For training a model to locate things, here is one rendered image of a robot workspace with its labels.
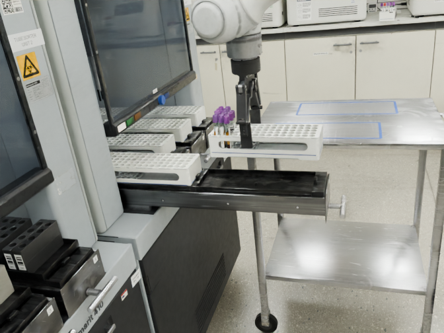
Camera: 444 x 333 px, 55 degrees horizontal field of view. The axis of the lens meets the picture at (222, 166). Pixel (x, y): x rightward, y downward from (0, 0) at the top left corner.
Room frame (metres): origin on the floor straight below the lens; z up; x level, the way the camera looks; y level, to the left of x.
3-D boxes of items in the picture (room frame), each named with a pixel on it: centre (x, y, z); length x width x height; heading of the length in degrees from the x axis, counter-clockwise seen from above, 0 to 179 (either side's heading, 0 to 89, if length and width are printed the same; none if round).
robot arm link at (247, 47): (1.09, -0.09, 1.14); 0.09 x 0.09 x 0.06
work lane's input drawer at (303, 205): (1.05, 0.04, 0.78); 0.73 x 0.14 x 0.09; 70
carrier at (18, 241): (0.75, 0.41, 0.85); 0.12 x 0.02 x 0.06; 159
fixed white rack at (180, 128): (1.44, 0.24, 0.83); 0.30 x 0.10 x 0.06; 70
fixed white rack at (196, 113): (1.59, 0.19, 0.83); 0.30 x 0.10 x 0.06; 70
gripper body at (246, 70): (1.09, -0.09, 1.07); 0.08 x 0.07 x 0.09; 159
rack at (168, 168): (1.11, 0.21, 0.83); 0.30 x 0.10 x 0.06; 70
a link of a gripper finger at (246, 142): (1.04, -0.07, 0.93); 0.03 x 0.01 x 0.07; 69
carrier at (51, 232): (0.74, 0.39, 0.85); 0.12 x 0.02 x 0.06; 161
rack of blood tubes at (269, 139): (1.08, -0.13, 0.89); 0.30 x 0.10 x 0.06; 69
